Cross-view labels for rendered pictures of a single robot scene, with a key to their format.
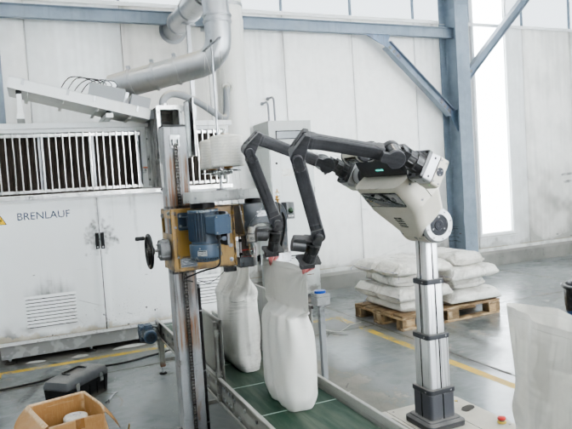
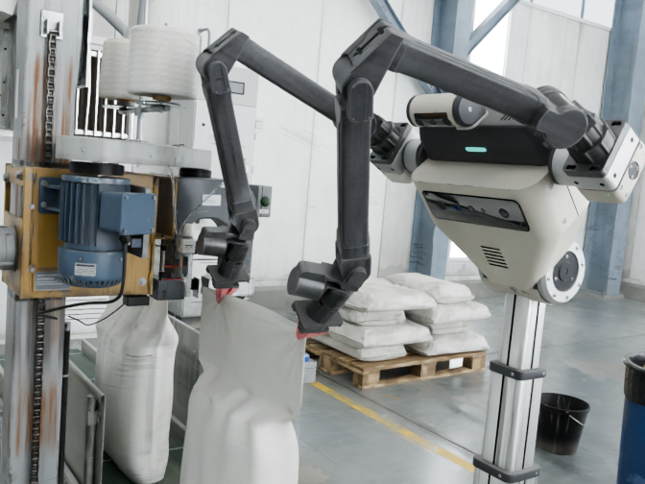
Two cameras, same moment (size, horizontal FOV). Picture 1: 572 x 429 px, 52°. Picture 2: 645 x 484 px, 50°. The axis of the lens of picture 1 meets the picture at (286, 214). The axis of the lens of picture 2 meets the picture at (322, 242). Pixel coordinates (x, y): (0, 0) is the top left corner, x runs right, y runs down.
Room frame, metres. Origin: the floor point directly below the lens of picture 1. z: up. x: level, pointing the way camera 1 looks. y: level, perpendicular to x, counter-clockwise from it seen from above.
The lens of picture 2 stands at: (1.19, 0.21, 1.39)
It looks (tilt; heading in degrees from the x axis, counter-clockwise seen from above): 6 degrees down; 348
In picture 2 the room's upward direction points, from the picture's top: 5 degrees clockwise
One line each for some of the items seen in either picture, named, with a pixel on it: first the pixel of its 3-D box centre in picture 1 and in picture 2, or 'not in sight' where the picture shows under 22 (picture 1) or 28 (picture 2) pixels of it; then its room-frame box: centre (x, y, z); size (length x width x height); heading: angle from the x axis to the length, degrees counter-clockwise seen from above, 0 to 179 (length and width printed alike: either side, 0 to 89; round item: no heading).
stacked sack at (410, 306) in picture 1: (398, 300); (356, 341); (5.83, -1.07, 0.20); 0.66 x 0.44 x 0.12; 23
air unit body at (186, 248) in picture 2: (252, 242); (186, 253); (3.02, 0.18, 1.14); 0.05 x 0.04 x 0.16; 113
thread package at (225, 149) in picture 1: (227, 151); (163, 63); (2.90, 0.27, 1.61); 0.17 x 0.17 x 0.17
